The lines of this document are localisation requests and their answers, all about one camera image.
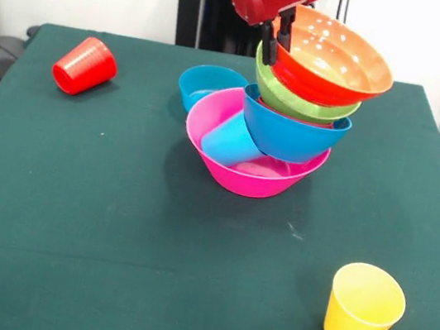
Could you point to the small crimson bowl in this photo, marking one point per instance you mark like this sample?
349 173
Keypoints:
294 119

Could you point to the large blue bowl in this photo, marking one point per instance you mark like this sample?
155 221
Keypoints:
291 138

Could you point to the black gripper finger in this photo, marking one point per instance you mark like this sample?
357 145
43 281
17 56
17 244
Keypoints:
269 47
285 33

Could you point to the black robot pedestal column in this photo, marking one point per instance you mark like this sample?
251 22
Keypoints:
202 11

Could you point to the large pink bowl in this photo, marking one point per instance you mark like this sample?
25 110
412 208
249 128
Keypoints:
251 178

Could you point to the small blue bowl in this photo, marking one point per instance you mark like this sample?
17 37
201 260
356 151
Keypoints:
199 82

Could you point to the dark green tablecloth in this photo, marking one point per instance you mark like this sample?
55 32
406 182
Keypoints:
93 195

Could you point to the green bowl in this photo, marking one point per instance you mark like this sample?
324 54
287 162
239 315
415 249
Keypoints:
281 97

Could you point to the large orange bowl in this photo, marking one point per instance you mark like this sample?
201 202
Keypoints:
328 65

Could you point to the red cup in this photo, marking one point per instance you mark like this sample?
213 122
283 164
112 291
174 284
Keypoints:
85 66

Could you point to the yellow cup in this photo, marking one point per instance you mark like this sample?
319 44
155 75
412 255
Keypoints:
354 320

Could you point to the blue cup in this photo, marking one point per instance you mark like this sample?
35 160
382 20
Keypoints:
228 141

